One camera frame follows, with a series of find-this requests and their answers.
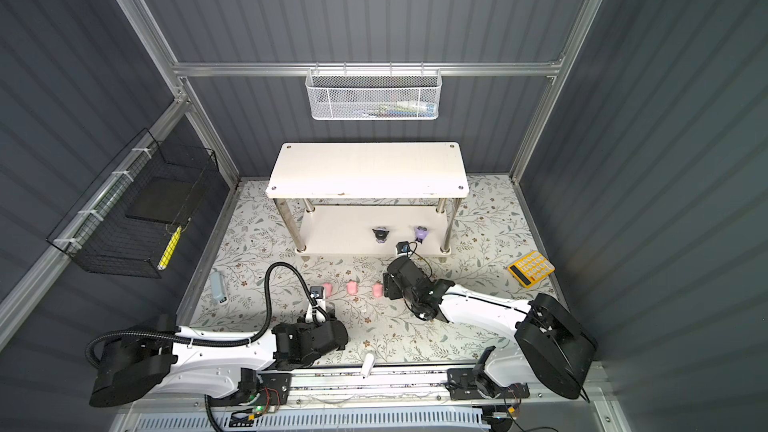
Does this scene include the light purple toy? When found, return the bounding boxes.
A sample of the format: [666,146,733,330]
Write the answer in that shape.
[414,226,429,243]

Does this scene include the dark purple toy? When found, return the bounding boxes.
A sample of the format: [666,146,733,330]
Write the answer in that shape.
[372,227,390,244]

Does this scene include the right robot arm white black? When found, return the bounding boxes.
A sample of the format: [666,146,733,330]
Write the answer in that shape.
[383,256,598,401]

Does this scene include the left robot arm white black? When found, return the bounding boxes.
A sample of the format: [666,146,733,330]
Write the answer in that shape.
[86,315,349,408]

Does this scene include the white two-tier shelf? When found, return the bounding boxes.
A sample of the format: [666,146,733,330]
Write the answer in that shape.
[265,142,470,257]

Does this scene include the white ventilated cover strip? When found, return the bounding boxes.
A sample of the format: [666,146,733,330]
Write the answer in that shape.
[133,406,491,432]

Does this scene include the yellow calculator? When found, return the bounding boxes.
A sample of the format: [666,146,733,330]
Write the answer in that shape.
[507,251,555,288]

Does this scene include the yellow marker in basket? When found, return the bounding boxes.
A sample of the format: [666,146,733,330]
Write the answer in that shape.
[157,226,183,271]

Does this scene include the markers in white basket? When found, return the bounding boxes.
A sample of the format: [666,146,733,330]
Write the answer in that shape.
[357,101,438,119]

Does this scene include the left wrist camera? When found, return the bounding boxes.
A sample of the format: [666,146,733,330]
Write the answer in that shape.
[305,286,328,325]

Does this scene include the black corrugated cable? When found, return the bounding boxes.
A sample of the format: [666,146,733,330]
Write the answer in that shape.
[85,261,313,368]

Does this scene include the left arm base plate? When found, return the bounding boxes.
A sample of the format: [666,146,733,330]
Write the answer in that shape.
[210,369,293,407]

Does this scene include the white cylinder on rail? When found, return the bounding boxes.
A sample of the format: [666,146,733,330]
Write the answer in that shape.
[360,352,376,378]

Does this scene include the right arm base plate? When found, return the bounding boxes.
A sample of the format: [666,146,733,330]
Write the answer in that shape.
[445,367,530,401]

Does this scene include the white wire mesh basket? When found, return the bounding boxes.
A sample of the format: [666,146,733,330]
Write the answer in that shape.
[305,71,443,121]

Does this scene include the black wire basket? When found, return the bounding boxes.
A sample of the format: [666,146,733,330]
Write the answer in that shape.
[47,133,219,279]

